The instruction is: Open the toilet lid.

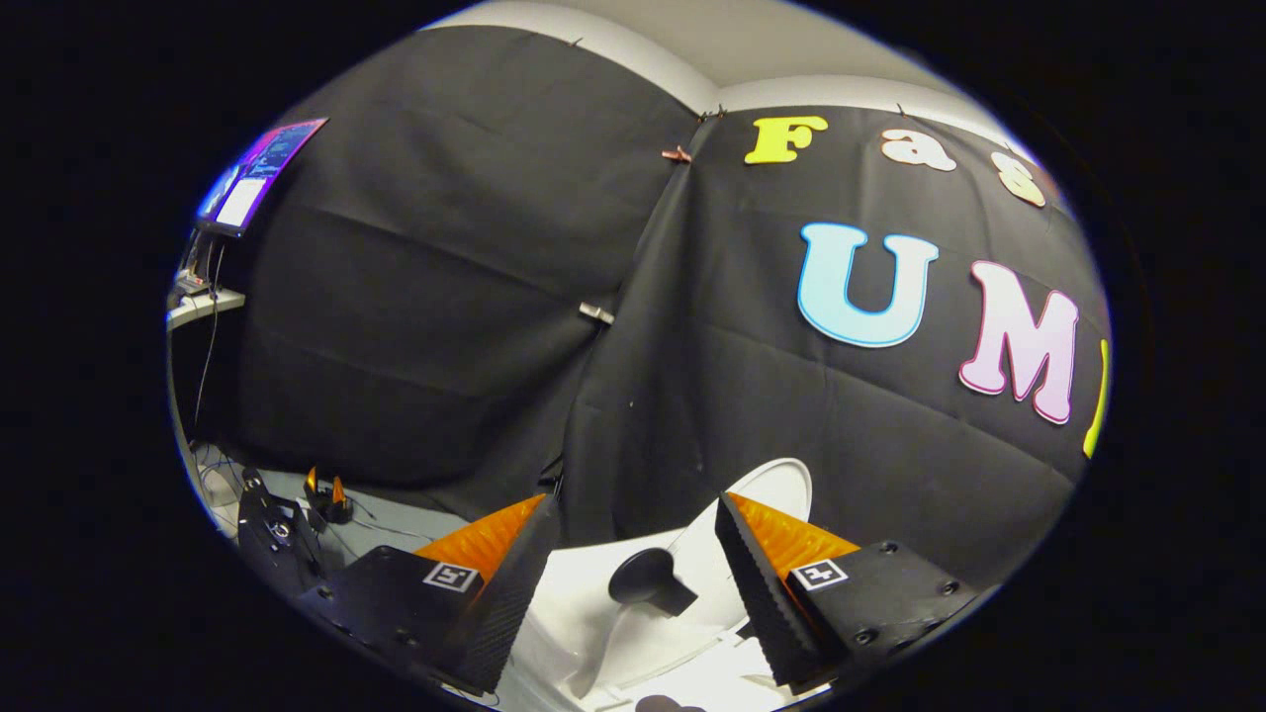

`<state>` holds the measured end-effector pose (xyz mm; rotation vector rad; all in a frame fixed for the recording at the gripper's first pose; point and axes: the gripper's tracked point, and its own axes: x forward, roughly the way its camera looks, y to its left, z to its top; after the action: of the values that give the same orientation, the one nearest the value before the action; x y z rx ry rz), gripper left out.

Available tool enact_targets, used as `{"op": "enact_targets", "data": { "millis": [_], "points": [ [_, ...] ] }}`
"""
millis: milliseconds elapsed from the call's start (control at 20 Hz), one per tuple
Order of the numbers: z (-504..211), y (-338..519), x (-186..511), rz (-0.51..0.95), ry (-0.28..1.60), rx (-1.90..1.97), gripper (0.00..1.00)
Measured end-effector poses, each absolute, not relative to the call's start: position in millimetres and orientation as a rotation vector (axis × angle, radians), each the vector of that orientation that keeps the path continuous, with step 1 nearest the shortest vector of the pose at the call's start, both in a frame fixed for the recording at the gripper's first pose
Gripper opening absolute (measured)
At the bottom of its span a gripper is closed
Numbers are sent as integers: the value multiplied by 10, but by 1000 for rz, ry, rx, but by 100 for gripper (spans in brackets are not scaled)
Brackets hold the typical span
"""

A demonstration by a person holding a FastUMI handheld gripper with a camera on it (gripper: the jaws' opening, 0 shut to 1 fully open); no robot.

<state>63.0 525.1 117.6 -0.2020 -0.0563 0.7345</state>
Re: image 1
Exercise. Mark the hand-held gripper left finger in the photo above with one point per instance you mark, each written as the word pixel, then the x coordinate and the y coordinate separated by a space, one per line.
pixel 514 593

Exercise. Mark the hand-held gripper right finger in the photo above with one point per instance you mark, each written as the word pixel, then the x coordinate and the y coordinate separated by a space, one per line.
pixel 762 593

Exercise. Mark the white toilet lid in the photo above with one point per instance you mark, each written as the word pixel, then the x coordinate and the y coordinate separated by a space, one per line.
pixel 776 489

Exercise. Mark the orange and black spare gripper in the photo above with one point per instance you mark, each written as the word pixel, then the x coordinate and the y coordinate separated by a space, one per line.
pixel 328 497

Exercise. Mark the black device on floor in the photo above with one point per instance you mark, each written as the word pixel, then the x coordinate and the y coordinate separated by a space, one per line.
pixel 277 529

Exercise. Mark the silver cloth clip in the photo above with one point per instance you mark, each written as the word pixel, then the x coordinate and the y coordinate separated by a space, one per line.
pixel 596 313

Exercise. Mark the black backdrop cloth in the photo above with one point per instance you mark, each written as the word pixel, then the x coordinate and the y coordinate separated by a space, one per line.
pixel 445 297

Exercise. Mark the white desk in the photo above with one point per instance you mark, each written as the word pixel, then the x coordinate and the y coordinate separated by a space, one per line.
pixel 203 305

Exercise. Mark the copper cloth clip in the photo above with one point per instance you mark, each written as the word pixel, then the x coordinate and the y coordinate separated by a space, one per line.
pixel 677 154

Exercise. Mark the computer monitor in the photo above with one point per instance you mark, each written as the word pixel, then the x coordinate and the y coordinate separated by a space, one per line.
pixel 259 178

